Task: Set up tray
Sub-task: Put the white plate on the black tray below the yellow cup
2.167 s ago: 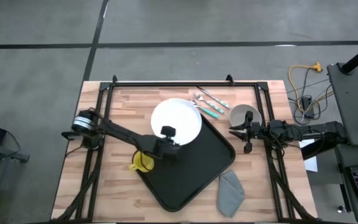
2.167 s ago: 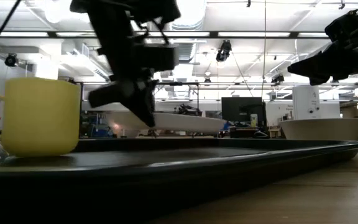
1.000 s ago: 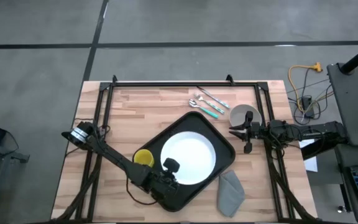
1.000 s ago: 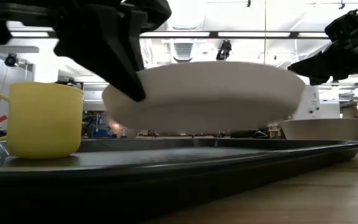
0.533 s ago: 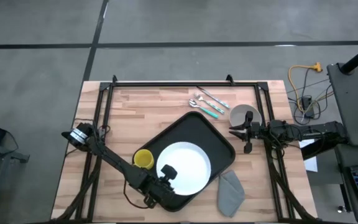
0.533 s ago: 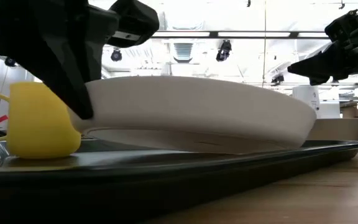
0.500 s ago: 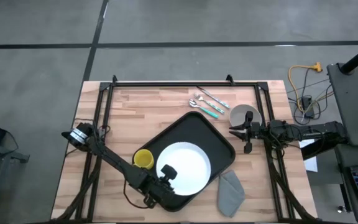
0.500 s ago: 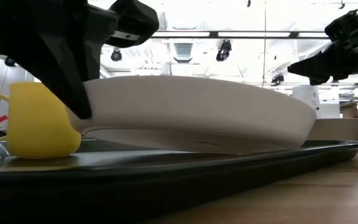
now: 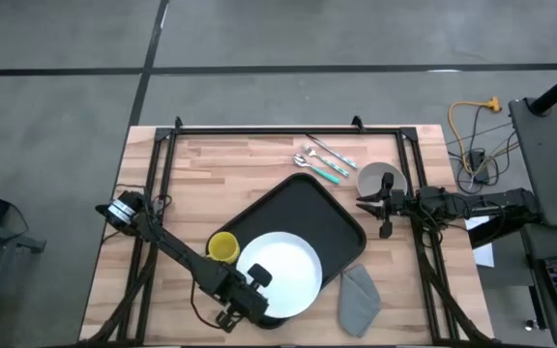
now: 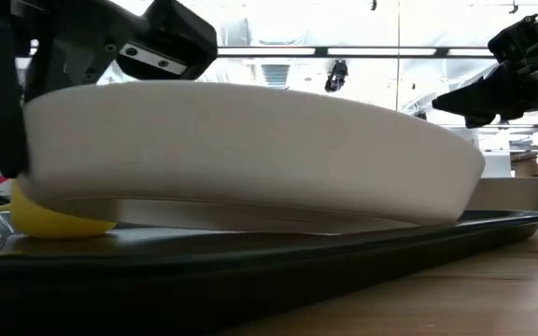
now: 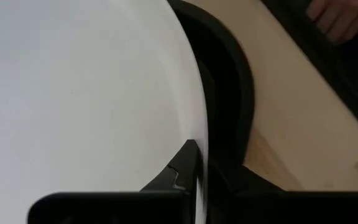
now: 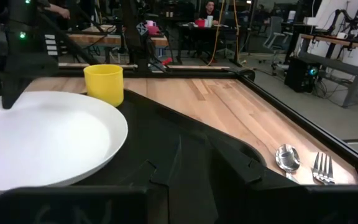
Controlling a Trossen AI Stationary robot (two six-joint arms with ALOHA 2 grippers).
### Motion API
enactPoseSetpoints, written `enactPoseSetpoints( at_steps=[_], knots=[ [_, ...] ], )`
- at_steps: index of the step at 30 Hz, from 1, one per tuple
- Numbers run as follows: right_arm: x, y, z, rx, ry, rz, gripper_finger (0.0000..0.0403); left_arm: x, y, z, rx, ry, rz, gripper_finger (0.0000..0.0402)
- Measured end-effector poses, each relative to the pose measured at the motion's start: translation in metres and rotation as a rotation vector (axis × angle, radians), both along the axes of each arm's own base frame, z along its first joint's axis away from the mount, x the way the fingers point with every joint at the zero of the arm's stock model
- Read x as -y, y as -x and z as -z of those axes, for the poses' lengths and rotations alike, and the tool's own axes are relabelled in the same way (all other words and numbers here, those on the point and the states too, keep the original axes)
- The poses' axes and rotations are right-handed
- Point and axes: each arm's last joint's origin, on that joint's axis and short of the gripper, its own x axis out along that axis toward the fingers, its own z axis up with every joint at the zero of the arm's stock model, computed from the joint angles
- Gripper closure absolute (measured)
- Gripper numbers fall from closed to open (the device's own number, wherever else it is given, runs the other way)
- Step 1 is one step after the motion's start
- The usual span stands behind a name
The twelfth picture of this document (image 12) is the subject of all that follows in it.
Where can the person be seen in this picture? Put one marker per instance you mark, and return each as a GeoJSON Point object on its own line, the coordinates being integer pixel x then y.
{"type": "Point", "coordinates": [209, 12]}

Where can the red cup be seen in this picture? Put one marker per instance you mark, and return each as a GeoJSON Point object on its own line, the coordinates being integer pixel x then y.
{"type": "Point", "coordinates": [200, 23]}

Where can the grey office chair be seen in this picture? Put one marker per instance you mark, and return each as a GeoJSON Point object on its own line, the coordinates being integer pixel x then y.
{"type": "Point", "coordinates": [273, 37]}

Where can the black rig frame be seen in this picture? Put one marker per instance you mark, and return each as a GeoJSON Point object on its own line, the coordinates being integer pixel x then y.
{"type": "Point", "coordinates": [60, 43]}

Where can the person's hand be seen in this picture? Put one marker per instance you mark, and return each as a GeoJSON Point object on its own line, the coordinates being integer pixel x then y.
{"type": "Point", "coordinates": [63, 13]}

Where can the metal spoon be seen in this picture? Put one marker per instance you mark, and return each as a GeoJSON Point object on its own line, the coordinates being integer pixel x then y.
{"type": "Point", "coordinates": [287, 160]}

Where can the person's forearm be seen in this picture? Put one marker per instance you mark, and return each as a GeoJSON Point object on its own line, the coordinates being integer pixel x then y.
{"type": "Point", "coordinates": [47, 6]}

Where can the white mug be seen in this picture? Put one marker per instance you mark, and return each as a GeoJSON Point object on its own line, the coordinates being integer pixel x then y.
{"type": "Point", "coordinates": [341, 35]}

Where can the black computer tower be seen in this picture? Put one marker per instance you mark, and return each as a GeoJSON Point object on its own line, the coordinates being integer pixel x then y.
{"type": "Point", "coordinates": [297, 76]}

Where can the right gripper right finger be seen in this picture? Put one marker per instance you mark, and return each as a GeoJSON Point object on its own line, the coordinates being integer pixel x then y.
{"type": "Point", "coordinates": [291, 205]}

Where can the grey wood-topped workbench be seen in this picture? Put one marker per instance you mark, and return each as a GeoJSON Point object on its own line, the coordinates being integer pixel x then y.
{"type": "Point", "coordinates": [331, 66]}

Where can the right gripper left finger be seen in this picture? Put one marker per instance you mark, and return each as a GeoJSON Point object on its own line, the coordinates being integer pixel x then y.
{"type": "Point", "coordinates": [73, 205]}

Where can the pink mug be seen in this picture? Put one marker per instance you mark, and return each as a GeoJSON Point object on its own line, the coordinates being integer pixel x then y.
{"type": "Point", "coordinates": [152, 28]}

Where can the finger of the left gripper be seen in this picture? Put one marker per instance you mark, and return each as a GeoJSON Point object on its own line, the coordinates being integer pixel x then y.
{"type": "Point", "coordinates": [9, 93]}

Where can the black office desk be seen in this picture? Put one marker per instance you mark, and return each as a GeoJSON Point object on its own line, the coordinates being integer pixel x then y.
{"type": "Point", "coordinates": [225, 29]}

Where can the white cup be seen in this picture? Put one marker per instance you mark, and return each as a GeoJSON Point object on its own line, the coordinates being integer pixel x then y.
{"type": "Point", "coordinates": [209, 21]}

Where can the black background robot arm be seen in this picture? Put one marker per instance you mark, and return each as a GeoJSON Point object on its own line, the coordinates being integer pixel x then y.
{"type": "Point", "coordinates": [340, 18]}

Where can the white round plate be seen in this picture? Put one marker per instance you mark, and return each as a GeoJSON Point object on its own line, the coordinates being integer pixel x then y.
{"type": "Point", "coordinates": [42, 140]}

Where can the yellow plastic cup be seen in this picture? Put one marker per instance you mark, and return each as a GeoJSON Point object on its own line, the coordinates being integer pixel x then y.
{"type": "Point", "coordinates": [104, 84]}

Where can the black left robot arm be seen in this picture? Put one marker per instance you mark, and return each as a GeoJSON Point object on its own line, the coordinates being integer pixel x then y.
{"type": "Point", "coordinates": [23, 18]}

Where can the black serving tray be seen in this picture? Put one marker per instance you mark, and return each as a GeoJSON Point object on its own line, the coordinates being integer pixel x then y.
{"type": "Point", "coordinates": [166, 130]}

